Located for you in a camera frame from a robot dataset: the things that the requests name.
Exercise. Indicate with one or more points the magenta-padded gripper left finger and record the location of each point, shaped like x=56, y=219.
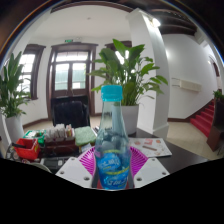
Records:
x=71, y=171

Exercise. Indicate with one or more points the clear bottle with blue cap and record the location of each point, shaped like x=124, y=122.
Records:
x=111, y=160

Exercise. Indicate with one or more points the red carpeted staircase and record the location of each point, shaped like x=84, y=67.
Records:
x=204, y=121

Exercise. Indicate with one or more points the green printed packet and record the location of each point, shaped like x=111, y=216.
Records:
x=33, y=134

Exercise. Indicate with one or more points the brown wooden double door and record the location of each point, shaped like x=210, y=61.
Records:
x=70, y=91

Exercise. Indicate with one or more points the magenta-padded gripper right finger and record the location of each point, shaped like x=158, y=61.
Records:
x=151, y=171

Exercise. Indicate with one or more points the potted plant in white pot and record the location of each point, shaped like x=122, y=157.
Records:
x=14, y=128
x=130, y=118

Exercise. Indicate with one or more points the red plastic basket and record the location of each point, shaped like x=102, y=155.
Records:
x=26, y=150

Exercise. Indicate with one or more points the green exit sign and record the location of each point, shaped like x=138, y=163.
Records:
x=68, y=40

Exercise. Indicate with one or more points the dark wooden stand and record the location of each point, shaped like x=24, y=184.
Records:
x=216, y=130

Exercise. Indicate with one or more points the printed paper leaflet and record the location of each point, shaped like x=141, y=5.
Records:
x=153, y=146

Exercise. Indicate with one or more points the black office chair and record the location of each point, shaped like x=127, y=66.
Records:
x=70, y=113

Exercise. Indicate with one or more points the white wall heater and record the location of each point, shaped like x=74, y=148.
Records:
x=188, y=85

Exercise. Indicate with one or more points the green cloth pad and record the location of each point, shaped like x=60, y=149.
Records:
x=85, y=135

